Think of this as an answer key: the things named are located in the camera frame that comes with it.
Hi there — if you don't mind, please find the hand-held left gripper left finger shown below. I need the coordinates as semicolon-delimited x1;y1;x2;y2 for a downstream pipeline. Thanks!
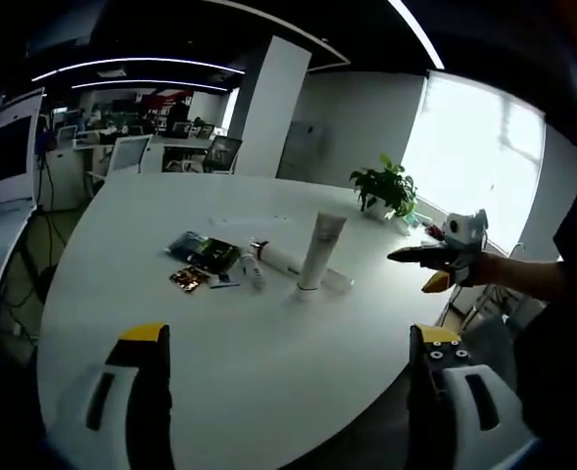
42;321;174;470

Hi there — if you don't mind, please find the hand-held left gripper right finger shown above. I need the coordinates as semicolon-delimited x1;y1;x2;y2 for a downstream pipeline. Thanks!
408;322;539;470

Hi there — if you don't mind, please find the large white skincare tube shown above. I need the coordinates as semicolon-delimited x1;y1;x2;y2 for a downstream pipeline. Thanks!
295;211;349;304

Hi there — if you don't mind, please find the red-capped clear tube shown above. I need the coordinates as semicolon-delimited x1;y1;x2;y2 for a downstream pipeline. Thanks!
249;237;356;291

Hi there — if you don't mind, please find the small white skincare bottle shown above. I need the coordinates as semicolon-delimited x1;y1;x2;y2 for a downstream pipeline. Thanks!
238;254;265;294

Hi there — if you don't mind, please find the gold brown skincare sachet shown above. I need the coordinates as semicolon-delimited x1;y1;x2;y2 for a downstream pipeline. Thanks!
168;266;209;294

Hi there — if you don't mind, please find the small blue white skincare sachet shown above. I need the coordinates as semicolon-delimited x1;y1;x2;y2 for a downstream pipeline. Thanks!
209;272;243;290

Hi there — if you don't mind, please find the green black skincare sachet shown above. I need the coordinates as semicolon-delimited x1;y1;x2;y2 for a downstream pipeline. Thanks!
164;230;241;273

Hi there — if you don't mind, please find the person's right hand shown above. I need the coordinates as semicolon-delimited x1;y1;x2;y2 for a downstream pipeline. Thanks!
466;249;508;291

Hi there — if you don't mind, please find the teal packet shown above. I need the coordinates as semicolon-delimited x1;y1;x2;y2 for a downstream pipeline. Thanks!
395;212;424;231

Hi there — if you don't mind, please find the bright window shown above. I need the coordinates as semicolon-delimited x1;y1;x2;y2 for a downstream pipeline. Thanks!
400;68;549;256

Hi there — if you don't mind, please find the grey mesh chair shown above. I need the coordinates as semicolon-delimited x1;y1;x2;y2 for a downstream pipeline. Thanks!
457;312;519;393

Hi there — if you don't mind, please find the potted green plant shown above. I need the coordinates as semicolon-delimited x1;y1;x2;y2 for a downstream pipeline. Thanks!
349;153;419;220

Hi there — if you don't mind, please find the person's dark shirt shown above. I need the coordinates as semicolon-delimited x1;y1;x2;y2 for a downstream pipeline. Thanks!
512;141;577;442

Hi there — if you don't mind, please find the long ceiling light strip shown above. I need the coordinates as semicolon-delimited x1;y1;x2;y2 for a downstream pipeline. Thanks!
31;57;247;82
387;0;446;71
71;77;234;94

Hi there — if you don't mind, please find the dark mesh office chair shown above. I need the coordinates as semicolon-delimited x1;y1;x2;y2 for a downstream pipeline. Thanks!
203;135;244;176

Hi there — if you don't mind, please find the white office desk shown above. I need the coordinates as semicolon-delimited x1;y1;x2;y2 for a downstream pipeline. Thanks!
163;136;211;172

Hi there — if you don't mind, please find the white mesh office chair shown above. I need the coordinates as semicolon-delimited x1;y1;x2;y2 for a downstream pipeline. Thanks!
106;134;155;175

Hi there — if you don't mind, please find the white open laptop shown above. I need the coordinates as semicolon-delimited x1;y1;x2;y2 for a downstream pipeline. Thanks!
0;88;47;295

